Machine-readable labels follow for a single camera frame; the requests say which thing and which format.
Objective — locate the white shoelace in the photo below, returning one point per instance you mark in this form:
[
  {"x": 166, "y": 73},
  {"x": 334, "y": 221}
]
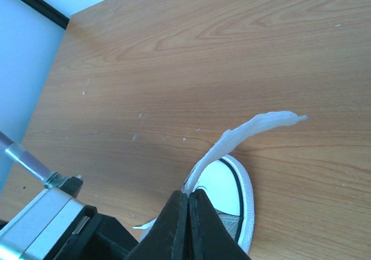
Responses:
[{"x": 231, "y": 138}]

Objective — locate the black left frame post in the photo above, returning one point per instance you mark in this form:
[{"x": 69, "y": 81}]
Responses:
[{"x": 49, "y": 12}]

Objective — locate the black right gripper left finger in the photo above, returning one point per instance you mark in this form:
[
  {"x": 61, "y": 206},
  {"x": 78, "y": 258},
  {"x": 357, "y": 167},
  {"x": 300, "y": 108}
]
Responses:
[{"x": 167, "y": 237}]

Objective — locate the grey canvas sneaker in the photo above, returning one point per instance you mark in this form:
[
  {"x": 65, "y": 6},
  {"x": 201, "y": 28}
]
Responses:
[{"x": 228, "y": 186}]

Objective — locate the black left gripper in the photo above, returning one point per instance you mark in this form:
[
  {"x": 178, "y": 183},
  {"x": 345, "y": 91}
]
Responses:
[{"x": 102, "y": 237}]

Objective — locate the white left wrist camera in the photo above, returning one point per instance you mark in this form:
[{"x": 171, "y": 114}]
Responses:
[{"x": 49, "y": 226}]

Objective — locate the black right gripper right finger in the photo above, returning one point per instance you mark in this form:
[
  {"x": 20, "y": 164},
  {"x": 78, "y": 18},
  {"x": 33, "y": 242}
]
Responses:
[{"x": 209, "y": 238}]

